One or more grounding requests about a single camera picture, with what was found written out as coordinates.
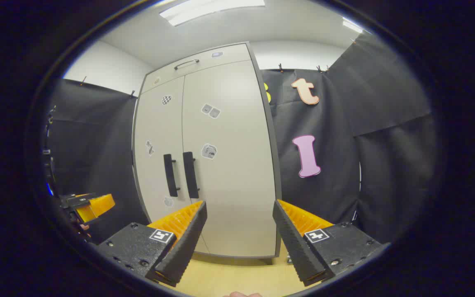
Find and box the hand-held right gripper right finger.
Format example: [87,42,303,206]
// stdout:
[273,199,390,287]

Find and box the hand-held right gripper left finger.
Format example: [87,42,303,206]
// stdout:
[96,200,208,288]

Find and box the beige double-door shoe cabinet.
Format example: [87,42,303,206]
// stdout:
[132,42,282,259]

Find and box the beige cabinet door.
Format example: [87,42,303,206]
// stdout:
[182,61,278,257]
[134,76,211,254]

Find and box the beige cabinet drawer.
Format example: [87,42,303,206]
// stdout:
[142,43,251,93]

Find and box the black backdrop cloth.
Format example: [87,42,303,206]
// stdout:
[44,33,438,244]

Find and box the large ceiling light panel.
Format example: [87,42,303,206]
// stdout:
[159,0,266,27]

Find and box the black right door handle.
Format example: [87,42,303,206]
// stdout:
[183,152,200,199]

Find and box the black door handle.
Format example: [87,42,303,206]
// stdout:
[163,154,180,197]
[183,152,200,199]

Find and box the black left door handle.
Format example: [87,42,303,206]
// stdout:
[163,154,180,197]

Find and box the black drawer handle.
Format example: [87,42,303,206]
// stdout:
[174,59,200,70]

